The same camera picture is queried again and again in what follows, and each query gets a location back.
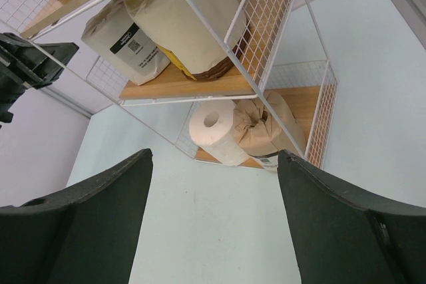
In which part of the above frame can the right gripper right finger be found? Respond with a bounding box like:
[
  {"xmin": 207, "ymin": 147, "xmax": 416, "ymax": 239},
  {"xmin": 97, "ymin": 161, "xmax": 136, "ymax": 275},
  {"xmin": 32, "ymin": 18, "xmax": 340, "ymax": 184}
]
[{"xmin": 278, "ymin": 150, "xmax": 425, "ymax": 283}]

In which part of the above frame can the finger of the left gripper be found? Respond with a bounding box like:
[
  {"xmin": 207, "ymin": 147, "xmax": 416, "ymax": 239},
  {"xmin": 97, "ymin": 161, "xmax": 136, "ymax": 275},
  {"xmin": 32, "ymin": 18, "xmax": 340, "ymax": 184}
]
[{"xmin": 1, "ymin": 33, "xmax": 79, "ymax": 124}]

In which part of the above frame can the brown paper roll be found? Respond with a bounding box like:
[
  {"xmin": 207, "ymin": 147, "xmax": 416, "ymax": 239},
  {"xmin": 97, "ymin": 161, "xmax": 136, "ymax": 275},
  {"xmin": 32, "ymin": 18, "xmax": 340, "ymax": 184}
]
[{"xmin": 233, "ymin": 91, "xmax": 307, "ymax": 172}]

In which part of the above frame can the unwrapped white paper roll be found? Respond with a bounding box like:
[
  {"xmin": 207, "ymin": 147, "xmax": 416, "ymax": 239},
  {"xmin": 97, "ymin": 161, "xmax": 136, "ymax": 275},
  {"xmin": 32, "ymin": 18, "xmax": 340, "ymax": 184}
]
[{"xmin": 189, "ymin": 100, "xmax": 249, "ymax": 166}]

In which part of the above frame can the cream cartoon roll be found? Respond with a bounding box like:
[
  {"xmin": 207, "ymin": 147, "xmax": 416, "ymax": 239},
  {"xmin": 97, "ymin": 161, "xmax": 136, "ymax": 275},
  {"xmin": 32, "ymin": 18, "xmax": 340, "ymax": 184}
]
[{"xmin": 124, "ymin": 0, "xmax": 250, "ymax": 82}]

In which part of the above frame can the white wire wooden shelf rack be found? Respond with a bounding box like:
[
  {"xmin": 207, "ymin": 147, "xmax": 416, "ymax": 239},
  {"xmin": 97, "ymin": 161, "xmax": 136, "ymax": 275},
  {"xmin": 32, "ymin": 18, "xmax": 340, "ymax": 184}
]
[{"xmin": 1, "ymin": 0, "xmax": 337, "ymax": 166}]

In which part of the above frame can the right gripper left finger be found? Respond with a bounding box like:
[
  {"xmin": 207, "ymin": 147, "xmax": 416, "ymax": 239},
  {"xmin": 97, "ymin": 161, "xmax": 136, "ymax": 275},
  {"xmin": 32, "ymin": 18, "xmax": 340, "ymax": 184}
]
[{"xmin": 1, "ymin": 149, "xmax": 153, "ymax": 283}]

